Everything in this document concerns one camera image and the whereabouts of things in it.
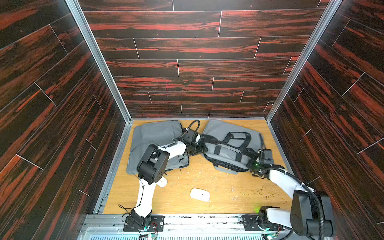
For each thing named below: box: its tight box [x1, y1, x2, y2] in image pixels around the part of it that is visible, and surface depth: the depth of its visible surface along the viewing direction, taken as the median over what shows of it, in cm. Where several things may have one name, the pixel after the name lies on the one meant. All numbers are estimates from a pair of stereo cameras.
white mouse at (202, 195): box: [189, 188, 211, 202], surface depth 84 cm
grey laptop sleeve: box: [140, 120, 183, 145], surface depth 108 cm
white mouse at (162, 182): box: [156, 176, 168, 188], surface depth 88 cm
